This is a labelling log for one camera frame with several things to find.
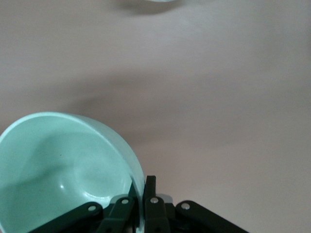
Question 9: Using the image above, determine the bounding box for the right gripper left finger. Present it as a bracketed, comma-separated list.
[29, 182, 138, 233]

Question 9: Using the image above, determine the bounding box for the brown table cover sheet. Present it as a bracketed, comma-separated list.
[0, 0, 311, 233]

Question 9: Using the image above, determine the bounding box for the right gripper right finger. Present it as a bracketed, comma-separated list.
[143, 175, 249, 233]

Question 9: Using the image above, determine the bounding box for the green bowl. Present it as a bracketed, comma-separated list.
[0, 111, 145, 233]

